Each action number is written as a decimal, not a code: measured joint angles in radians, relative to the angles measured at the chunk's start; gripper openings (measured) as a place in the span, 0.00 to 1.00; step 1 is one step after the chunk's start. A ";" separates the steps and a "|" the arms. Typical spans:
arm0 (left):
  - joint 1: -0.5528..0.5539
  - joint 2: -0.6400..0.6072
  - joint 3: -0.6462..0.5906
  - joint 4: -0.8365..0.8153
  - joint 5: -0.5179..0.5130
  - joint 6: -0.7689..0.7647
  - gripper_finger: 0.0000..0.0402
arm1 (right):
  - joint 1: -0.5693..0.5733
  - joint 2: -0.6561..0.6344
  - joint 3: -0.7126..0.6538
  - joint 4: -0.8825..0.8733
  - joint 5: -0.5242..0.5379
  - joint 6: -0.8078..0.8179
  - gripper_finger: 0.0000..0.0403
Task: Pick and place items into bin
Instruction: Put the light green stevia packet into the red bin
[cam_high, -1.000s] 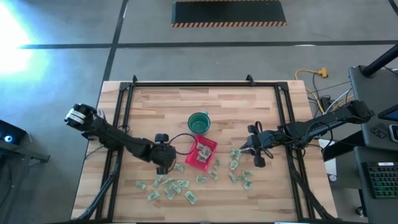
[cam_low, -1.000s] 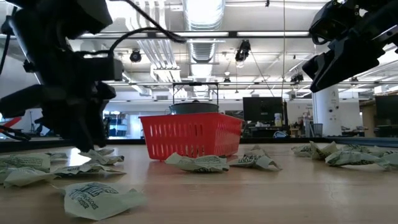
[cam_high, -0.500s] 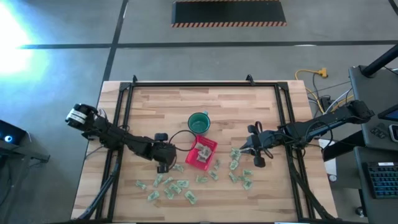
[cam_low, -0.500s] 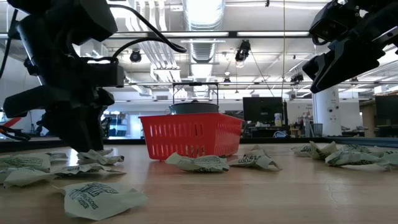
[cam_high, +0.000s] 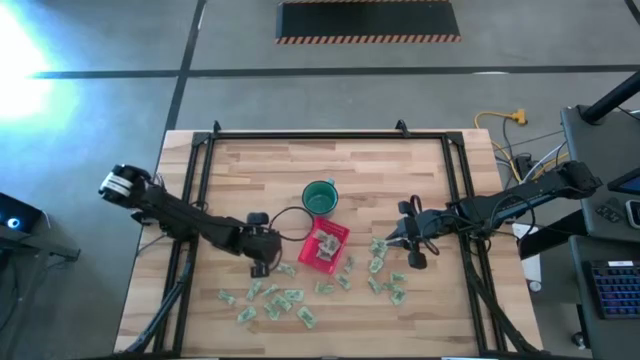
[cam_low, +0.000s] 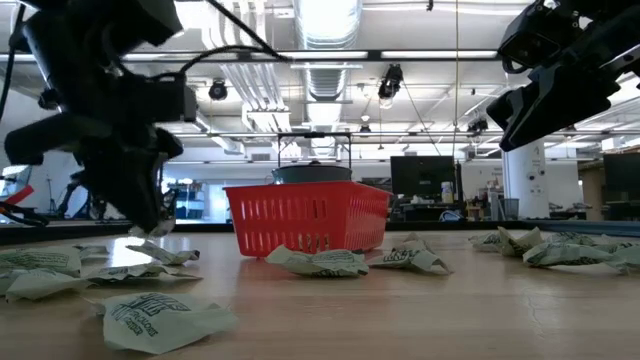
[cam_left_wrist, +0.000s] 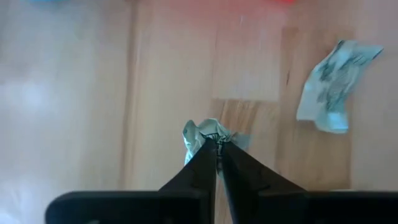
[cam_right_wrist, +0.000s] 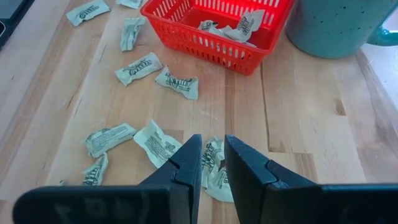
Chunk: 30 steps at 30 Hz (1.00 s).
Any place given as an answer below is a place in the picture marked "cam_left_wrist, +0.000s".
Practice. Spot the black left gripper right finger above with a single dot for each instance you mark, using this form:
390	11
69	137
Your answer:
255	199

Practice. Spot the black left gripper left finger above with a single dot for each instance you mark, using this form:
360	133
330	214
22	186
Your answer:
186	199

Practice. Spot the red plastic slotted basket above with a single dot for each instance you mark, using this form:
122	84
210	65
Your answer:
283	1

